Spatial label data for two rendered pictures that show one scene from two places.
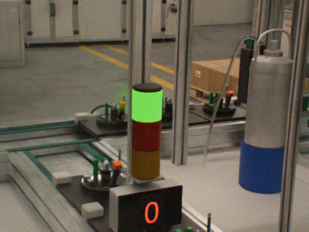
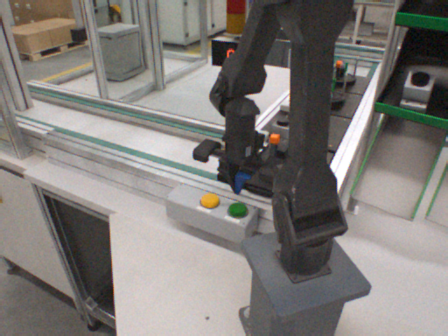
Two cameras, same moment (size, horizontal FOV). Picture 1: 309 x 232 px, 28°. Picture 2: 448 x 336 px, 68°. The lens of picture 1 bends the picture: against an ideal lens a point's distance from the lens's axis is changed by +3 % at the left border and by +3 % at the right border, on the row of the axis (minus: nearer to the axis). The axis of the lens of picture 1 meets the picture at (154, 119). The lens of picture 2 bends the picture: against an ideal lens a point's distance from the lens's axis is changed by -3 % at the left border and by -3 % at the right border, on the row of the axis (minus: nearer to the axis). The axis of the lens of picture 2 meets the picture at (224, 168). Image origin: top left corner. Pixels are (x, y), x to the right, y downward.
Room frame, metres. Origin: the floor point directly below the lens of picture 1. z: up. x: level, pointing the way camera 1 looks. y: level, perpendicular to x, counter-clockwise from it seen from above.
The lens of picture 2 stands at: (0.39, -0.76, 1.46)
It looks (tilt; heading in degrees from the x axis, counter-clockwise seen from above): 33 degrees down; 55
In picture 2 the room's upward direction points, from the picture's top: straight up
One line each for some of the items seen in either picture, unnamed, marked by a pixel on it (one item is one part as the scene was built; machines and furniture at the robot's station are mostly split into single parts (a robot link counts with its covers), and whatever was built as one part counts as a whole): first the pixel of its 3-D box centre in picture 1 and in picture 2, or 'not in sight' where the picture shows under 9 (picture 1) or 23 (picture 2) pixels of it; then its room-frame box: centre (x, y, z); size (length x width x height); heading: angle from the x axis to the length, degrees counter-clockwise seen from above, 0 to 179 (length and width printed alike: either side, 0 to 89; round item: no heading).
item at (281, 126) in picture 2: not in sight; (283, 130); (0.95, -0.20, 1.06); 0.08 x 0.04 x 0.07; 28
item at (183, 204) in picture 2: not in sight; (210, 212); (0.71, -0.23, 0.93); 0.21 x 0.07 x 0.06; 118
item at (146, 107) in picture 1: (147, 104); not in sight; (0.96, 0.01, 1.38); 0.05 x 0.05 x 0.05
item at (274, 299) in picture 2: not in sight; (294, 303); (0.69, -0.54, 0.96); 0.15 x 0.15 x 0.20; 73
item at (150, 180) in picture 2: not in sight; (160, 181); (0.68, -0.04, 0.91); 0.89 x 0.06 x 0.11; 118
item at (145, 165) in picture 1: (145, 161); (235, 23); (0.96, 0.01, 1.28); 0.05 x 0.05 x 0.05
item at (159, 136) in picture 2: not in sight; (188, 151); (0.83, 0.07, 0.91); 0.84 x 0.28 x 0.10; 118
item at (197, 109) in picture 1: (219, 100); not in sight; (2.49, -0.27, 1.01); 0.24 x 0.24 x 0.13; 28
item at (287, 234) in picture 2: not in sight; (307, 215); (0.68, -0.53, 1.15); 0.09 x 0.07 x 0.06; 166
